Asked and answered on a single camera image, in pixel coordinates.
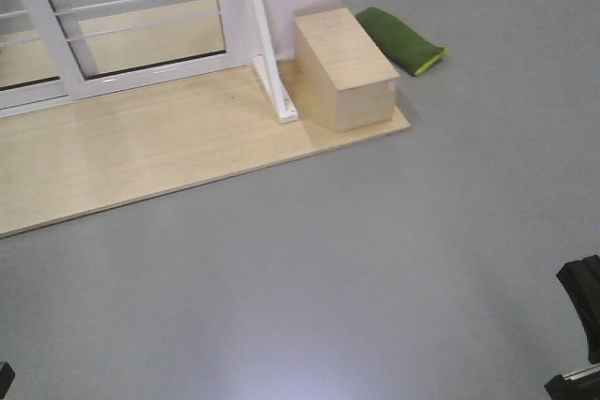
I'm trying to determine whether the light wooden box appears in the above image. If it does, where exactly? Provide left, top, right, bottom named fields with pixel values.
left=294, top=7, right=399, bottom=132

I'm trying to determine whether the white diagonal support brace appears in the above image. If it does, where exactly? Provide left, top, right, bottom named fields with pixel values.
left=249, top=0, right=299, bottom=124

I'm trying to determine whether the white fixed glass door panel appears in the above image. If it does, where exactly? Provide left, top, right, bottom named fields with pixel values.
left=1, top=0, right=81, bottom=115

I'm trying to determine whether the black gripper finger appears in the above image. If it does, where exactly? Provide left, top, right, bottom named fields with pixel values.
left=557, top=255, right=599, bottom=364
left=545, top=364, right=599, bottom=400

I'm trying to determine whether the light wooden platform board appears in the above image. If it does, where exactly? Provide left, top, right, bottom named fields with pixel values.
left=1, top=63, right=410, bottom=236

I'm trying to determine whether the white framed sliding glass door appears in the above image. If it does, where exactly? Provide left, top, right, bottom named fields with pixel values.
left=21, top=0, right=249, bottom=100

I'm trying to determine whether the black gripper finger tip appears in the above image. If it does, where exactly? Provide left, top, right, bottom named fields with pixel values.
left=0, top=362, right=15, bottom=400

